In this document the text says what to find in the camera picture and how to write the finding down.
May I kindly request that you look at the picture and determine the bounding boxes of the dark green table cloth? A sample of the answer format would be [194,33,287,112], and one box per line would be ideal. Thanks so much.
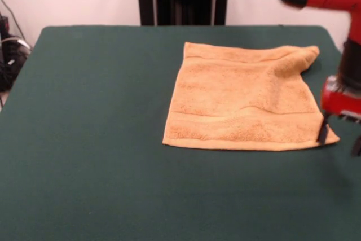
[0,25,361,241]

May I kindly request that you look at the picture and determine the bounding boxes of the tangled black cables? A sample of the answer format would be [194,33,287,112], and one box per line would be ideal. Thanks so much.
[0,0,32,93]

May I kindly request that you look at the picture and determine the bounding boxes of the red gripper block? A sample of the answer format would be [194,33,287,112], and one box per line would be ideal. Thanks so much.
[317,76,361,157]

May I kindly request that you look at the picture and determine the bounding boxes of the tan terry towel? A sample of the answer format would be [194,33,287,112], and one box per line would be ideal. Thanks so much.
[162,41,341,151]

